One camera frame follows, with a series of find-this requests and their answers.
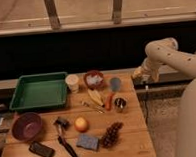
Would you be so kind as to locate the blue plastic cup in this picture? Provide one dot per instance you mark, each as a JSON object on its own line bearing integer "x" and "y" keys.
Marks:
{"x": 115, "y": 84}

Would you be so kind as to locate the white paper cup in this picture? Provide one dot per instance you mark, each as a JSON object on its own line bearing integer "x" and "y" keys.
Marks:
{"x": 73, "y": 82}

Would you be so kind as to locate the orange carrot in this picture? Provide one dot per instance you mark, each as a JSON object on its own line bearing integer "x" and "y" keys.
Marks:
{"x": 109, "y": 101}

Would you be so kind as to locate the yellow red apple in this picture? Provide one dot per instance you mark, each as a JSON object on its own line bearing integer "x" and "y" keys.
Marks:
{"x": 81, "y": 124}

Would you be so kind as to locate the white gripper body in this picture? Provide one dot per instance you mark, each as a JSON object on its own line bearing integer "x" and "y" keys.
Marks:
{"x": 149, "y": 67}

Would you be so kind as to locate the small metal cup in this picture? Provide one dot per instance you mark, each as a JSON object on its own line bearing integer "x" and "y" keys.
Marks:
{"x": 119, "y": 104}

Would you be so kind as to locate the yellow banana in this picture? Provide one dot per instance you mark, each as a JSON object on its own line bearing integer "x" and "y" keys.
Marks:
{"x": 93, "y": 95}

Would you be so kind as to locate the blue sponge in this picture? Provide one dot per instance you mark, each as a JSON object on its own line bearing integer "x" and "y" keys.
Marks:
{"x": 88, "y": 142}

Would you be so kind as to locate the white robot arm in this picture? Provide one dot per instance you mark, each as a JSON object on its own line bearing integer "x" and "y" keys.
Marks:
{"x": 165, "y": 51}

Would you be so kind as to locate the purple bowl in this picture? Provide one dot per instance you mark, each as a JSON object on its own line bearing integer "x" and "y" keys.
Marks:
{"x": 27, "y": 126}

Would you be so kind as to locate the purple grape bunch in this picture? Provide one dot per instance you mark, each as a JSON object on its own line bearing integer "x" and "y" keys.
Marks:
{"x": 110, "y": 138}

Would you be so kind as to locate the black dish brush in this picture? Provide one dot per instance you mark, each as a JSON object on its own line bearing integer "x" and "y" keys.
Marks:
{"x": 61, "y": 124}

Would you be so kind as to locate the black rectangular eraser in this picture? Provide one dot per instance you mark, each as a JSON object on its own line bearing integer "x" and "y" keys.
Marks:
{"x": 41, "y": 149}

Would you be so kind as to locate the green plastic tray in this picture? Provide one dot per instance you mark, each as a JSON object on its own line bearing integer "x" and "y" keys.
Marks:
{"x": 41, "y": 91}

